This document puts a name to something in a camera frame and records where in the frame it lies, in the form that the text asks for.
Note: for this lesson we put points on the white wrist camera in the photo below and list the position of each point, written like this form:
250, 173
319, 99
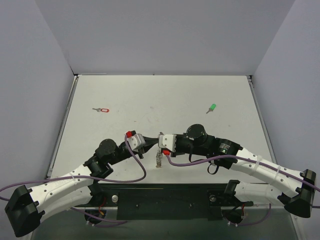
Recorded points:
167, 143
135, 140

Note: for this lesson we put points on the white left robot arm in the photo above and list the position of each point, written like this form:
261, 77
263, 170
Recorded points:
27, 207

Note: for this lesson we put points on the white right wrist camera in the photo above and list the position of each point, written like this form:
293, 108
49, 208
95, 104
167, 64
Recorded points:
167, 143

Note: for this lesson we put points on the aluminium frame rail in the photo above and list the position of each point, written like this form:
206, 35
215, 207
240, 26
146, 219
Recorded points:
61, 197

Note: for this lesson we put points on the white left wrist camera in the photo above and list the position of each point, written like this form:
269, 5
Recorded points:
135, 140

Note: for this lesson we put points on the green tag key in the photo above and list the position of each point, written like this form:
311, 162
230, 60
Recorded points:
211, 108

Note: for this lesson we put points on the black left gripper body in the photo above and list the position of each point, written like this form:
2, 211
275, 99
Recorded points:
142, 149

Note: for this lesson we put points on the red tag key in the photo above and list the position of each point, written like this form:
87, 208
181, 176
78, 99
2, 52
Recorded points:
101, 110

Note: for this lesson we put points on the steel keyring disc with rings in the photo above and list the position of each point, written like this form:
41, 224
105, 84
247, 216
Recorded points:
159, 156

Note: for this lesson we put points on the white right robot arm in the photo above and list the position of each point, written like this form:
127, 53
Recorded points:
292, 189

